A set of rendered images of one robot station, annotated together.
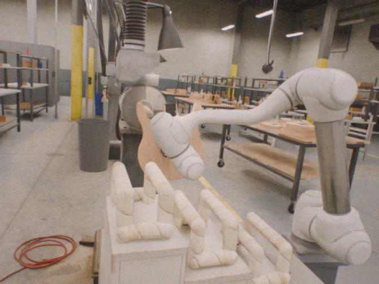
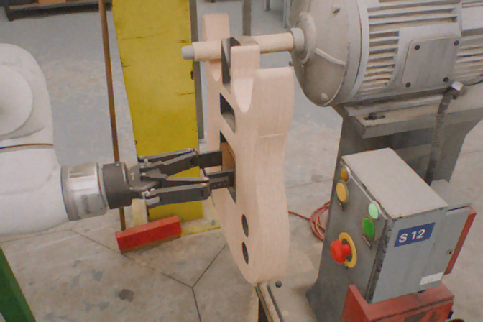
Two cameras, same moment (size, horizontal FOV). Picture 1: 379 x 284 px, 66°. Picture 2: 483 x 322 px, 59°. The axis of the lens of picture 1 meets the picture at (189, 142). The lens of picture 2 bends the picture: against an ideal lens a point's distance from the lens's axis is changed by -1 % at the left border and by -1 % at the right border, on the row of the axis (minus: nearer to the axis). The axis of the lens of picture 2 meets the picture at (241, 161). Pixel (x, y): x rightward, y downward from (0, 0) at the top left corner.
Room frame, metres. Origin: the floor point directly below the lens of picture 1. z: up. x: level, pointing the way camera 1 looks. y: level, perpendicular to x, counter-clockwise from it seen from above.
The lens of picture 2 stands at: (1.48, -0.51, 1.53)
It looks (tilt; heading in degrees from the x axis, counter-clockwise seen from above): 36 degrees down; 90
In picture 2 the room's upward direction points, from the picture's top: straight up
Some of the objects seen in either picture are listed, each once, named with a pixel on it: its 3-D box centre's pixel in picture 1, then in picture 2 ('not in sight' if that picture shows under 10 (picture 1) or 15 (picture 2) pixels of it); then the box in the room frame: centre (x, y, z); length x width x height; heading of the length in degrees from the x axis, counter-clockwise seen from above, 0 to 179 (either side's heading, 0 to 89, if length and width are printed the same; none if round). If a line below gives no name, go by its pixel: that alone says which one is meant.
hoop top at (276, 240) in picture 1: (267, 231); not in sight; (0.74, -0.24, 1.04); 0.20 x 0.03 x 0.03; 19
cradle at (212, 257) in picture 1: (214, 257); not in sight; (0.59, -0.08, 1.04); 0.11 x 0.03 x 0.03; 110
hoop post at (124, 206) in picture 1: (124, 217); not in sight; (0.53, 0.11, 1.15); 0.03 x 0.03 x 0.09
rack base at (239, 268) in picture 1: (197, 258); not in sight; (0.68, -0.05, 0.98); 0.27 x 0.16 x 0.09; 20
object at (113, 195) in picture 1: (117, 186); not in sight; (0.69, 0.17, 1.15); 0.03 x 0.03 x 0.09
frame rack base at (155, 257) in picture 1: (138, 250); not in sight; (0.63, 0.10, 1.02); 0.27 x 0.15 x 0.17; 20
